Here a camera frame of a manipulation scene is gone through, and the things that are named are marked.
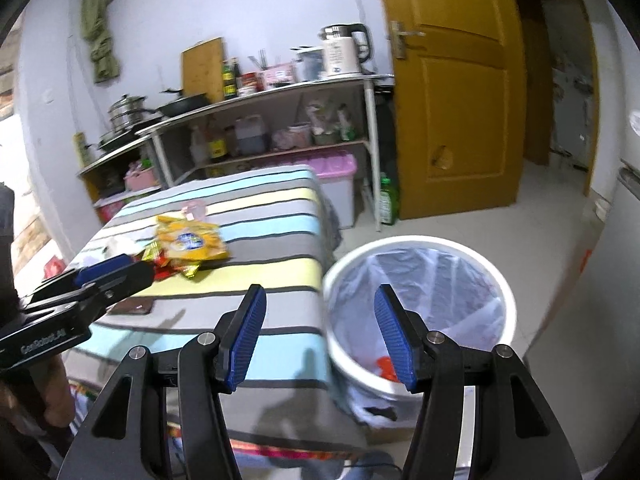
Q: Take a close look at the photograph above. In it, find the red snack wrapper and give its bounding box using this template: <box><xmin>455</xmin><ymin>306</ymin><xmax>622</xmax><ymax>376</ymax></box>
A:
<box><xmin>141</xmin><ymin>240</ymin><xmax>200</xmax><ymax>282</ymax></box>

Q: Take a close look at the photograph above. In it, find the yellow snack bag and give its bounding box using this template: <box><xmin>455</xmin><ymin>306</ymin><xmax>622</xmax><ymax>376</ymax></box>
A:
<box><xmin>155</xmin><ymin>216</ymin><xmax>229</xmax><ymax>262</ymax></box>

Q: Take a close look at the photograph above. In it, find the white trash bin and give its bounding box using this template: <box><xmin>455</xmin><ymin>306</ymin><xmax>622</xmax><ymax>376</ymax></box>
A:
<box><xmin>322</xmin><ymin>234</ymin><xmax>518</xmax><ymax>443</ymax></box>

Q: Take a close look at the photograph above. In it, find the person's left hand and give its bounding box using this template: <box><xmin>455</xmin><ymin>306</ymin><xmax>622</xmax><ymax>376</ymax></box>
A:
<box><xmin>0</xmin><ymin>353</ymin><xmax>76</xmax><ymax>436</ymax></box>

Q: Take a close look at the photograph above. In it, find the brown wallet on table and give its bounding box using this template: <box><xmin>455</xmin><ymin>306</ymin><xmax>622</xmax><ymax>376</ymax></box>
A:
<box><xmin>108</xmin><ymin>297</ymin><xmax>154</xmax><ymax>315</ymax></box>

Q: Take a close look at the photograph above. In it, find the pink plastic basket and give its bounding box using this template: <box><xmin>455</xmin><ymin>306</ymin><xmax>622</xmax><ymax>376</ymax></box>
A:
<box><xmin>124</xmin><ymin>160</ymin><xmax>158</xmax><ymax>192</ymax></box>

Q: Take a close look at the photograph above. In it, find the striped tablecloth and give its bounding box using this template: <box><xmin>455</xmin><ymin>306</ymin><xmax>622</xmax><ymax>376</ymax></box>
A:
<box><xmin>64</xmin><ymin>165</ymin><xmax>366</xmax><ymax>460</ymax></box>

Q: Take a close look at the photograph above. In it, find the translucent bin liner bag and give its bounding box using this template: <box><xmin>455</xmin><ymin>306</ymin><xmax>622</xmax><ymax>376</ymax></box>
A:
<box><xmin>323</xmin><ymin>235</ymin><xmax>516</xmax><ymax>428</ymax></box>

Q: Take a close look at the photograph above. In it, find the steel steamer pot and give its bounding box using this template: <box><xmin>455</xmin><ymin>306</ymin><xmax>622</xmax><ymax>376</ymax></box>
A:
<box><xmin>108</xmin><ymin>94</ymin><xmax>156</xmax><ymax>132</ymax></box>

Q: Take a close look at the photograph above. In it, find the yellow label oil bottle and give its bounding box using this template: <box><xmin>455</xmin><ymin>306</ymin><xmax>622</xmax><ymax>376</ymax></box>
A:
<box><xmin>206</xmin><ymin>117</ymin><xmax>229</xmax><ymax>162</ymax></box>

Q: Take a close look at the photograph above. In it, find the black frying pan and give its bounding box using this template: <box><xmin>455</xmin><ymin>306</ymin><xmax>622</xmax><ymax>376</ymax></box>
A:
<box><xmin>156</xmin><ymin>88</ymin><xmax>210</xmax><ymax>117</ymax></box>

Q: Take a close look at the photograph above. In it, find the grey plastic jerrycan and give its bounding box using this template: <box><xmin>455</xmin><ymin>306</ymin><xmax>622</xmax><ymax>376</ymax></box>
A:
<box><xmin>234</xmin><ymin>115</ymin><xmax>267</xmax><ymax>156</ymax></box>

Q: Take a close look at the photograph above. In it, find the green glass oil bottle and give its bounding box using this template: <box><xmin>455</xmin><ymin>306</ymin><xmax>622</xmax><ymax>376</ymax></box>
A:
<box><xmin>222</xmin><ymin>60</ymin><xmax>238</xmax><ymax>100</ymax></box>

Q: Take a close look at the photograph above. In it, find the wooden cutting board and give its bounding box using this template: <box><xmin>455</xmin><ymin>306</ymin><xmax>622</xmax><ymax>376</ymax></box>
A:
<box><xmin>181</xmin><ymin>37</ymin><xmax>226</xmax><ymax>103</ymax></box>

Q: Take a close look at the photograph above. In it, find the white metal shelf rack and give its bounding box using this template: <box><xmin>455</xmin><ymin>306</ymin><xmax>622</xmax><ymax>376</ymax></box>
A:
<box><xmin>78</xmin><ymin>74</ymin><xmax>393</xmax><ymax>219</ymax></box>

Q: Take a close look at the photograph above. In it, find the green hanging cloth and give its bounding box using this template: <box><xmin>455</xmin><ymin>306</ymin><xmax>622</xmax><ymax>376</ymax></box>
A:
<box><xmin>80</xmin><ymin>0</ymin><xmax>119</xmax><ymax>84</ymax></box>

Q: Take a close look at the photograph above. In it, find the red lidded jar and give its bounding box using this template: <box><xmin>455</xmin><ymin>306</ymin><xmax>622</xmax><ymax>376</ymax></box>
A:
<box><xmin>238</xmin><ymin>72</ymin><xmax>262</xmax><ymax>96</ymax></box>

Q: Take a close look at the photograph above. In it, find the green plastic bottle on floor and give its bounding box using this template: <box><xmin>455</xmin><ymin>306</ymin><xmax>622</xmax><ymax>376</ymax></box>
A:
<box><xmin>380</xmin><ymin>172</ymin><xmax>399</xmax><ymax>226</ymax></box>

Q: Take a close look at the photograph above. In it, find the pink lidded storage box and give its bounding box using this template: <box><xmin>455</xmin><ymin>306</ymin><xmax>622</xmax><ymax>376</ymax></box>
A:
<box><xmin>278</xmin><ymin>151</ymin><xmax>358</xmax><ymax>229</ymax></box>

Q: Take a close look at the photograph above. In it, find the pink utensil holder box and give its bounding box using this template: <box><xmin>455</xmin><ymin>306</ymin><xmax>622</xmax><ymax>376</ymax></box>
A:
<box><xmin>260</xmin><ymin>62</ymin><xmax>297</xmax><ymax>90</ymax></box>

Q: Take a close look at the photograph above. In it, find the clear plastic storage container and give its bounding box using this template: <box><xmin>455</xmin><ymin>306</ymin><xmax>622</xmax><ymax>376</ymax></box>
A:
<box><xmin>292</xmin><ymin>46</ymin><xmax>326</xmax><ymax>81</ymax></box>

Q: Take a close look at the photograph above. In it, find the yellow wooden door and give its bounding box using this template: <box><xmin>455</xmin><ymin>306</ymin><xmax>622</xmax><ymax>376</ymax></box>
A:
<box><xmin>383</xmin><ymin>0</ymin><xmax>526</xmax><ymax>219</ymax></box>

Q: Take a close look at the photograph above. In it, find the white electric kettle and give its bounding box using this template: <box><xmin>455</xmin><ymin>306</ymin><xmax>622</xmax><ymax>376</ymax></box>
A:
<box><xmin>319</xmin><ymin>23</ymin><xmax>372</xmax><ymax>78</ymax></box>

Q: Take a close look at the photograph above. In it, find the metal door handle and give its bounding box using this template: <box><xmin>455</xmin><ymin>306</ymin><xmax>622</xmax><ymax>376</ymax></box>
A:
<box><xmin>390</xmin><ymin>21</ymin><xmax>425</xmax><ymax>60</ymax></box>

